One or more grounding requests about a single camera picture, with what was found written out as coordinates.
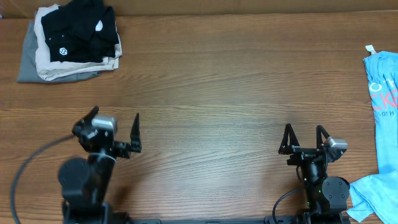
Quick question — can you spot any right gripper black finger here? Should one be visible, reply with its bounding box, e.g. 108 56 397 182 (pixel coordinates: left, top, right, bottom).
278 123 300 155
316 125 330 149

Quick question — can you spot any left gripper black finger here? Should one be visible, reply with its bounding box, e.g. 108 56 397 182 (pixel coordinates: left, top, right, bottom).
130 113 142 152
80 105 99 126

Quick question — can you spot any black Sydrogen t-shirt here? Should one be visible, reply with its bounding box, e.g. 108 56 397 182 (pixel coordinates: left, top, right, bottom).
41 0 119 63

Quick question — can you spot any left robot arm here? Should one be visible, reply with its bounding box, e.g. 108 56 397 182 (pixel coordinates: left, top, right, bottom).
58 106 142 224

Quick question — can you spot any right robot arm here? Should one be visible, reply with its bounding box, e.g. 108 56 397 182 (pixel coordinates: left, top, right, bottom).
278 123 350 224

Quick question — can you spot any folded beige shirt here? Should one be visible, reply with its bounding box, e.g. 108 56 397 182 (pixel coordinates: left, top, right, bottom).
34 4 122 82

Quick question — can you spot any folded grey shirt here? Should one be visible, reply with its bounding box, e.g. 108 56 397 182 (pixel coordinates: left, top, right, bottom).
17 21 100 83

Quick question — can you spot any light blue t-shirt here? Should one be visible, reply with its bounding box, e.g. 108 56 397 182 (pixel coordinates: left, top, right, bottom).
347 45 397 223

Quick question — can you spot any brown cardboard back panel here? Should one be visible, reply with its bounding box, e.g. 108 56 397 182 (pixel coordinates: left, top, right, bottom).
0 0 398 19

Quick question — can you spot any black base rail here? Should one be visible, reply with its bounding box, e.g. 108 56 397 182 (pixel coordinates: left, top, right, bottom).
130 215 299 224

